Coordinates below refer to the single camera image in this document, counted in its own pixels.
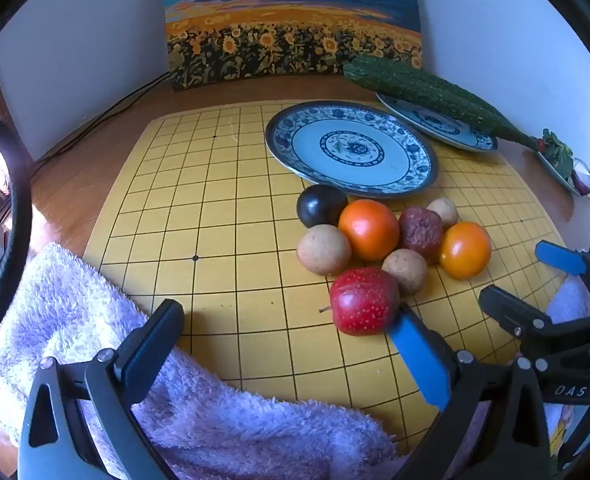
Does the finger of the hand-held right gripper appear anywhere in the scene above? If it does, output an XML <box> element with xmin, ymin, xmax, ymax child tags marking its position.
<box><xmin>535</xmin><ymin>241</ymin><xmax>590</xmax><ymax>311</ymax></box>
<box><xmin>479</xmin><ymin>286</ymin><xmax>590</xmax><ymax>351</ymax></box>

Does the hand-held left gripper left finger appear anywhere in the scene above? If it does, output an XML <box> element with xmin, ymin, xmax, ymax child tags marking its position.
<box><xmin>18</xmin><ymin>299</ymin><xmax>185</xmax><ymax>480</ymax></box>

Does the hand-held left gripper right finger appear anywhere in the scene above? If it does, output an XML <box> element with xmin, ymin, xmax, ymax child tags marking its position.
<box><xmin>389</xmin><ymin>305</ymin><xmax>552</xmax><ymax>480</ymax></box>

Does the small orange tangerine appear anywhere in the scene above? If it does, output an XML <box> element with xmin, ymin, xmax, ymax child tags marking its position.
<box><xmin>439</xmin><ymin>221</ymin><xmax>492</xmax><ymax>280</ymax></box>

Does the red speckled apple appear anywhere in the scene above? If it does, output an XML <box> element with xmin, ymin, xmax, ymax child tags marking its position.
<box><xmin>319</xmin><ymin>267</ymin><xmax>401</xmax><ymax>337</ymax></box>

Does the medium tan longan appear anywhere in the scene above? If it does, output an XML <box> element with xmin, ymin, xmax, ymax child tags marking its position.
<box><xmin>382</xmin><ymin>248</ymin><xmax>429</xmax><ymax>296</ymax></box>

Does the wrinkled red jujube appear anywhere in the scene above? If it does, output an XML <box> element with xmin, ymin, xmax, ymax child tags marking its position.
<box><xmin>398</xmin><ymin>206</ymin><xmax>446</xmax><ymax>264</ymax></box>

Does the small tan longan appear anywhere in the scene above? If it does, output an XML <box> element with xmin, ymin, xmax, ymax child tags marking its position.
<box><xmin>426</xmin><ymin>198</ymin><xmax>459</xmax><ymax>228</ymax></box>

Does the large orange tangerine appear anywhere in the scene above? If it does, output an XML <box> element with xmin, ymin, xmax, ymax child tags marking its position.
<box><xmin>338</xmin><ymin>199</ymin><xmax>401</xmax><ymax>262</ymax></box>

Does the large tan longan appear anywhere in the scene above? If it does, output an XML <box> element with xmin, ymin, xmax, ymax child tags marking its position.
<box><xmin>296</xmin><ymin>224</ymin><xmax>352</xmax><ymax>276</ymax></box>

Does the dark purple plum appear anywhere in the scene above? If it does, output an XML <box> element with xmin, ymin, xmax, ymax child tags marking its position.
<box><xmin>296</xmin><ymin>185</ymin><xmax>349</xmax><ymax>230</ymax></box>

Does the large blue patterned plate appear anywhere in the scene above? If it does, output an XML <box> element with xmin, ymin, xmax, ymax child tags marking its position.
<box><xmin>264</xmin><ymin>100</ymin><xmax>440</xmax><ymax>200</ymax></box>

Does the red onion piece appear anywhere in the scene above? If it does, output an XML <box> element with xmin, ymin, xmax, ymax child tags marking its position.
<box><xmin>572</xmin><ymin>157</ymin><xmax>590</xmax><ymax>196</ymax></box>

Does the small white dish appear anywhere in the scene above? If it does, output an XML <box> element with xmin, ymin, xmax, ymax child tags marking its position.
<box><xmin>535</xmin><ymin>147</ymin><xmax>583</xmax><ymax>196</ymax></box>

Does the purple fluffy towel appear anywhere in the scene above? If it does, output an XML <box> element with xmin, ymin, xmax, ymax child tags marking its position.
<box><xmin>0</xmin><ymin>241</ymin><xmax>401</xmax><ymax>480</ymax></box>

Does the green leafy salad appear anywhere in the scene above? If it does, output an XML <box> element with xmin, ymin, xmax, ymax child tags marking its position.
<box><xmin>542</xmin><ymin>129</ymin><xmax>574</xmax><ymax>181</ymax></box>

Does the yellow grid game board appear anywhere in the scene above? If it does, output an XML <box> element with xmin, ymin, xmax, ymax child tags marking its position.
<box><xmin>82</xmin><ymin>101</ymin><xmax>576</xmax><ymax>453</ymax></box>

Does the green bumpy cucumber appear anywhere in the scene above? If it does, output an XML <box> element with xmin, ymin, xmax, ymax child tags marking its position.
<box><xmin>440</xmin><ymin>77</ymin><xmax>513</xmax><ymax>126</ymax></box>
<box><xmin>343</xmin><ymin>56</ymin><xmax>543</xmax><ymax>150</ymax></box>

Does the small blue patterned plate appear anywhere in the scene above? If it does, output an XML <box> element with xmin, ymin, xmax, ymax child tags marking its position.
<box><xmin>377</xmin><ymin>92</ymin><xmax>499</xmax><ymax>152</ymax></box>

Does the sunflower field painting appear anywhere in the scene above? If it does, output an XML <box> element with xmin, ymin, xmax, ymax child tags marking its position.
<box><xmin>164</xmin><ymin>0</ymin><xmax>424</xmax><ymax>92</ymax></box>

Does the black ring lamp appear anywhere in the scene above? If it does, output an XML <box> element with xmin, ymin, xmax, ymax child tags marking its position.
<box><xmin>0</xmin><ymin>115</ymin><xmax>33</xmax><ymax>361</ymax></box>

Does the black cable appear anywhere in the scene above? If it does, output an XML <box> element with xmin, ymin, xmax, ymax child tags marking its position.
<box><xmin>25</xmin><ymin>71</ymin><xmax>172</xmax><ymax>183</ymax></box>

